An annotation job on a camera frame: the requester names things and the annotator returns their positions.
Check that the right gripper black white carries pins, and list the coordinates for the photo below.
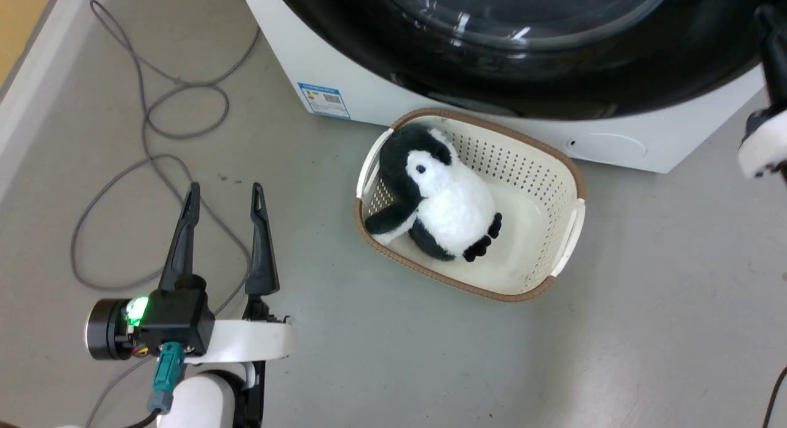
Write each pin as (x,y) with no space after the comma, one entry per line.
(765,148)

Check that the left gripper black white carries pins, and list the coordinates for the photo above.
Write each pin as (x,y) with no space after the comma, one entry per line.
(178,320)

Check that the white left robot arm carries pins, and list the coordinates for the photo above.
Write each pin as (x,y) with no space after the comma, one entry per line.
(200,400)

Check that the white washing machine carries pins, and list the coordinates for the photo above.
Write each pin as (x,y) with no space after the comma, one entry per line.
(344,77)

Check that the black round washing machine door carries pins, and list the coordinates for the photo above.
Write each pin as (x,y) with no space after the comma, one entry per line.
(553,77)

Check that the blue white energy label sticker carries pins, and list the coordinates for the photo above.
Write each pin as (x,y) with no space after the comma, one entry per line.
(324,100)

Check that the round white filter cover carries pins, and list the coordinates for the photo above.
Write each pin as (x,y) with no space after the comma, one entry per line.
(609,147)

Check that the black white penguin plush toy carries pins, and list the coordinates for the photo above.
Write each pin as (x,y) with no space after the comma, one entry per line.
(452,206)

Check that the cream laundry basket brown rim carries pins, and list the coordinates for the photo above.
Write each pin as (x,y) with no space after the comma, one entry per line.
(541,194)

